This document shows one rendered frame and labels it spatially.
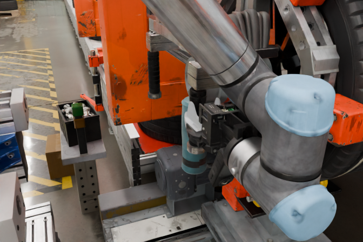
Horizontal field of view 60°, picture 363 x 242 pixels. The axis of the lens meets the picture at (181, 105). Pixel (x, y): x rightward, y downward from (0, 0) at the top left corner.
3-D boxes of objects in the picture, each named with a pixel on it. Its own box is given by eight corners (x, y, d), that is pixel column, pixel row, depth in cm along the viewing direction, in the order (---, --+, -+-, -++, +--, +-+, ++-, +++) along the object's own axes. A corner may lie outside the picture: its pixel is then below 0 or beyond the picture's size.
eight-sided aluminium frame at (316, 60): (310, 208, 79) (360, -30, 57) (288, 215, 77) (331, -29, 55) (214, 118, 125) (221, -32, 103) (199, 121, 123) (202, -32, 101)
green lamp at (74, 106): (84, 115, 118) (82, 106, 116) (73, 117, 117) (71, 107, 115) (83, 111, 121) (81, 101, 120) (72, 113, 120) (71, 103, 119)
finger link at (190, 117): (187, 92, 67) (212, 108, 60) (187, 118, 69) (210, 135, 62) (174, 95, 66) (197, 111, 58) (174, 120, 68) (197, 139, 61)
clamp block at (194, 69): (235, 86, 66) (237, 61, 64) (195, 91, 63) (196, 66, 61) (224, 79, 70) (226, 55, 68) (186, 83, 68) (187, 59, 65)
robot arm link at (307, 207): (349, 182, 37) (335, 237, 40) (288, 139, 46) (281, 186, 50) (293, 199, 34) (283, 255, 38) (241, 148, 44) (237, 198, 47)
